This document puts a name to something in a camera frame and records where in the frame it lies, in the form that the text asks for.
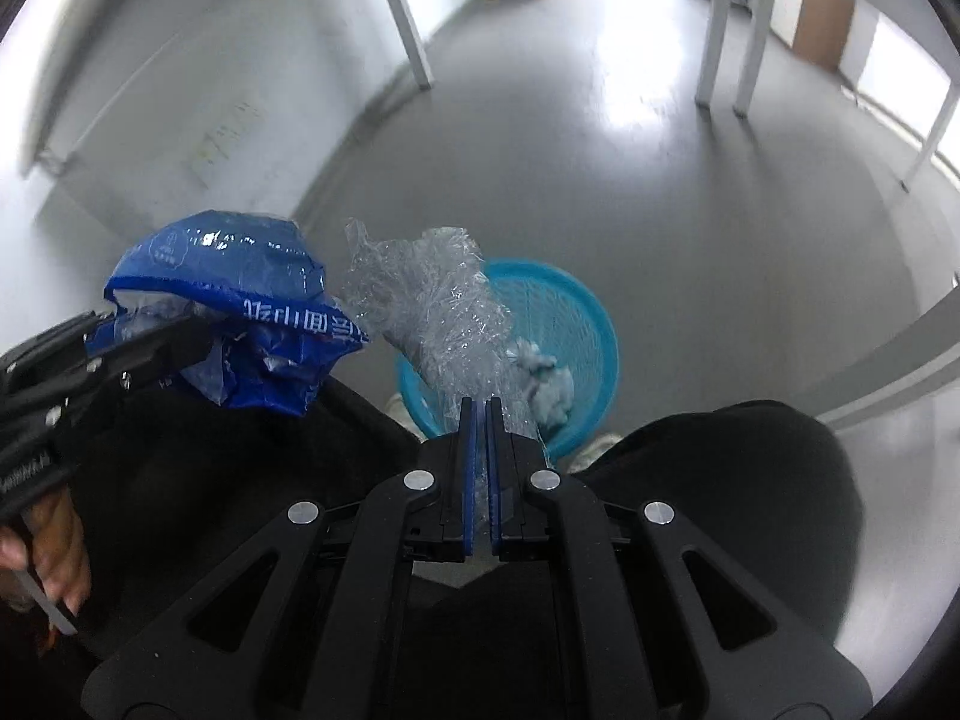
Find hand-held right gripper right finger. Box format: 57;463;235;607
486;397;875;720

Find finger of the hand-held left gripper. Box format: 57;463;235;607
0;311;121;383
45;315;217;425

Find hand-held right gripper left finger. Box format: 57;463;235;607
81;397;477;720

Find white tissue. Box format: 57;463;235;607
510;337;578;428

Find blue plastic packet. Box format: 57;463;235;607
103;208;370;417

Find clear plastic wrap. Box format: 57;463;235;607
341;219;552;462

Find blue plastic basket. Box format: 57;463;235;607
396;259;622;462

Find person's left hand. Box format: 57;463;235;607
0;491;92;616

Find white shoe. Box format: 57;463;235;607
386;394;421;434
566;433;620;473

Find person's right leg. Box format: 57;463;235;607
581;400;865;650

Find white table leg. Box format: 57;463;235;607
365;0;436;89

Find white side table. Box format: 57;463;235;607
694;0;960;192

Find brown wooden panel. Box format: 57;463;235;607
791;0;856;74

